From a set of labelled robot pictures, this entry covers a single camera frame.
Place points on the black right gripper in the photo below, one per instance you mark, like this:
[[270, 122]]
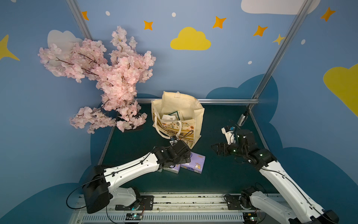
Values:
[[222, 149]]

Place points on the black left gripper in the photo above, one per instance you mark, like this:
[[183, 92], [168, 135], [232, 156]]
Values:
[[184, 148]]

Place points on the purple tissue pack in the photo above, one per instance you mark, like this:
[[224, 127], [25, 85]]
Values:
[[174, 169], [196, 163]]

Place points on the cream canvas tote bag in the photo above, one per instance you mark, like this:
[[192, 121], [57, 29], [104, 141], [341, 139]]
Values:
[[187, 130]]

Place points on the colourful cartoon tissue pack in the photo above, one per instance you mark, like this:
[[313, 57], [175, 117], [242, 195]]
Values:
[[166, 117]]

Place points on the green white tissue pack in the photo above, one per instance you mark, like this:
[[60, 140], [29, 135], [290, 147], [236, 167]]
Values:
[[178, 114]]

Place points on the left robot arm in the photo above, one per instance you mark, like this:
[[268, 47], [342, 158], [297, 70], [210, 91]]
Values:
[[103, 184]]

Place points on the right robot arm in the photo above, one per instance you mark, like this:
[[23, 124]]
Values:
[[301, 210]]

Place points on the white Toni&Guy spray bottle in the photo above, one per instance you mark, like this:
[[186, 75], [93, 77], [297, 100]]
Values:
[[243, 118]]

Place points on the right green circuit board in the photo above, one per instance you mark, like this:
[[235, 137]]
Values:
[[250, 218]]

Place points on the green circuit board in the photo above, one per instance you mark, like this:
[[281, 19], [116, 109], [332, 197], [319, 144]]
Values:
[[133, 217], [250, 218]]

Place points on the left green circuit board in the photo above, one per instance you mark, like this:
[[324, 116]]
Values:
[[133, 217]]

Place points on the pink cherry blossom tree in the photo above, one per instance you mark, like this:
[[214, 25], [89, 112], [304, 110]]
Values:
[[117, 78]]

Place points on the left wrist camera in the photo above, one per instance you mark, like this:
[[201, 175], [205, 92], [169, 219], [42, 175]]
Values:
[[173, 140]]

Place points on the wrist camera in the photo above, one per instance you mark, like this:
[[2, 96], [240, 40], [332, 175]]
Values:
[[229, 133], [173, 140]]

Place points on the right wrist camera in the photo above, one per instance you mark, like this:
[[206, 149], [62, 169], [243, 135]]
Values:
[[229, 133]]

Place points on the right side frame rail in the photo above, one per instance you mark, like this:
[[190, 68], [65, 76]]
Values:
[[259, 131]]

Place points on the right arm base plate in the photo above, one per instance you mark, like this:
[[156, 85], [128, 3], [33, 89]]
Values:
[[238, 202]]

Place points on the aluminium back frame rail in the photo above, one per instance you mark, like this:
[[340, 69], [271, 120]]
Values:
[[210, 101]]

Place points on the aluminium front rail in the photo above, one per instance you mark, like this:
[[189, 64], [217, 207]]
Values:
[[178, 208]]

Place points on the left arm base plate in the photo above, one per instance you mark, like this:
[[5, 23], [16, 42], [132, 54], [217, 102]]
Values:
[[143, 203]]

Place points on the right vertical frame post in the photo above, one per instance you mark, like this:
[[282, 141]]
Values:
[[293, 29]]

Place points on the vertical frame post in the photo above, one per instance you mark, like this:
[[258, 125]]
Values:
[[293, 29], [79, 18]]

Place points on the left vertical frame post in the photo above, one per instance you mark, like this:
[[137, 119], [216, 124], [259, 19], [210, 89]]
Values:
[[79, 18]]

